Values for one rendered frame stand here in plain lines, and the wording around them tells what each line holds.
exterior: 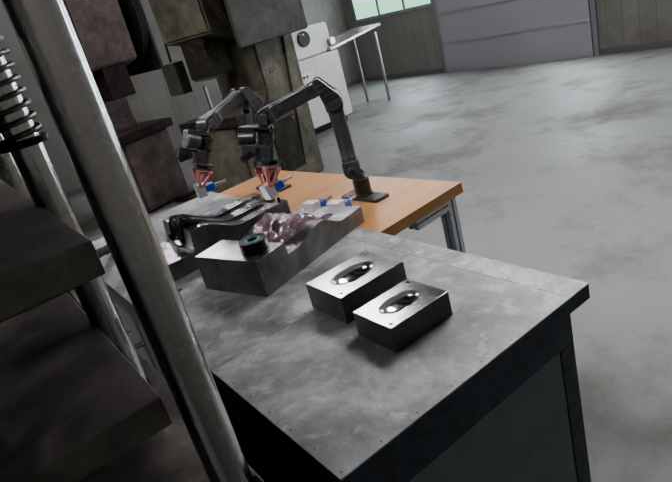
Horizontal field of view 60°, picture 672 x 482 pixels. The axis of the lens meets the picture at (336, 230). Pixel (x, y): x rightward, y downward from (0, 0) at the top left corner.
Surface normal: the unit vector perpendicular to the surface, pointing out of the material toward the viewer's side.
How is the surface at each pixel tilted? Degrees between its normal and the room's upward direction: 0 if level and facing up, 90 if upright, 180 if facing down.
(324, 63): 90
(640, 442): 0
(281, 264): 90
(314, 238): 90
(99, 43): 92
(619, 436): 0
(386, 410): 0
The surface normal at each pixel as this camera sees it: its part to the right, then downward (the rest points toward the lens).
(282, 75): 0.79, 0.02
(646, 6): -0.72, 0.42
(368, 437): -0.25, -0.90
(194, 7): -0.55, 0.46
